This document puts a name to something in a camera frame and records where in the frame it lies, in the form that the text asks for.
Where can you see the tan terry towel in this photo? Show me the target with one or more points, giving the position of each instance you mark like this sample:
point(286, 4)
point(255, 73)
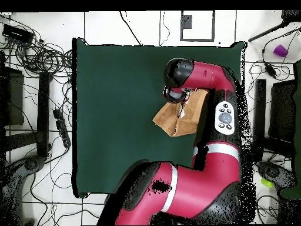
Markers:
point(169, 117)

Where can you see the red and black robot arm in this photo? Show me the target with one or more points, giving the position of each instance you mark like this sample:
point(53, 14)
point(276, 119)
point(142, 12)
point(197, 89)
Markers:
point(200, 183)

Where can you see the black flat box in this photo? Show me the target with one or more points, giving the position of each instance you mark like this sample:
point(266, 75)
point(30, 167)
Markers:
point(282, 110)
point(14, 98)

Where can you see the dark green table cloth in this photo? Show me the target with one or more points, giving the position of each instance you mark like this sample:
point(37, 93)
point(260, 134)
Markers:
point(117, 106)

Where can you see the black power strip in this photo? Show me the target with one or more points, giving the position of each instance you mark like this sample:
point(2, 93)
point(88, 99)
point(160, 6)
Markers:
point(61, 128)

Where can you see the black stand bar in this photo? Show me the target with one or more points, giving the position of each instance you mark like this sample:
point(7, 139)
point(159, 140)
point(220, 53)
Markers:
point(43, 113)
point(260, 113)

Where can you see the dark grey square plate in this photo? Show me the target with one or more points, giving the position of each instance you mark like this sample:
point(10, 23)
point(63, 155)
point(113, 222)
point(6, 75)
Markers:
point(187, 21)

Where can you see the lime green object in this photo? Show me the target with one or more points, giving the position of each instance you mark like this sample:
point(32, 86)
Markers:
point(267, 183)

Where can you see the black power adapter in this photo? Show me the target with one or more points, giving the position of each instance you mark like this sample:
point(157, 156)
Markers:
point(270, 70)

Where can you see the dark green hanging cloth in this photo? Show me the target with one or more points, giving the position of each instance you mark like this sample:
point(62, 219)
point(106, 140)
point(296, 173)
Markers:
point(298, 106)

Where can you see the black tripod rod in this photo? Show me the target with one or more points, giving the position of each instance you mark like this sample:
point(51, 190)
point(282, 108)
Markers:
point(267, 31)

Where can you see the purple cup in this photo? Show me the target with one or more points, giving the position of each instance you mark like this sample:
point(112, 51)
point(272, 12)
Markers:
point(280, 50)

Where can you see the black electronics box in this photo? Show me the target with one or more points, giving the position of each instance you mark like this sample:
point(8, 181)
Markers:
point(16, 34)

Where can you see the grey square frame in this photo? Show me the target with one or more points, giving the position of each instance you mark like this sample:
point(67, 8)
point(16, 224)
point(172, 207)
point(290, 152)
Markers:
point(197, 40)

